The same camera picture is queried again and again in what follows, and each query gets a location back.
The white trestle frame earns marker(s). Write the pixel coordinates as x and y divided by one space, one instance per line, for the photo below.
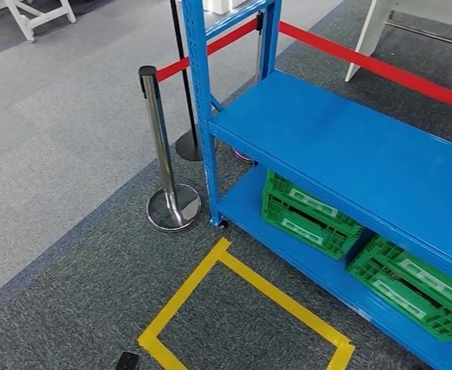
29 23

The yellow floor tape square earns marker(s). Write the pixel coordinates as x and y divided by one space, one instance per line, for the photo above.
249 278

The green plastic crate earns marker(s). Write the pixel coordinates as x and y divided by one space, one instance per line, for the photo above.
410 286
310 219

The black stand round base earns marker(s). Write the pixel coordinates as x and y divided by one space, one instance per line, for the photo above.
188 145

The white office desk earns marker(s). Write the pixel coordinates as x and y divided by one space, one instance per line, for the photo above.
368 30

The chrome stanchion post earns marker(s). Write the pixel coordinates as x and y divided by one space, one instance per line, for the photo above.
160 138
259 23

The grey metal plate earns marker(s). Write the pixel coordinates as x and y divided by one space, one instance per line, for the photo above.
127 361

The white display platform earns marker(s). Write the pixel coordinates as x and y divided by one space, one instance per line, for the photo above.
222 5

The blue metal shelf rack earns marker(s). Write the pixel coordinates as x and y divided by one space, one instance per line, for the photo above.
326 133

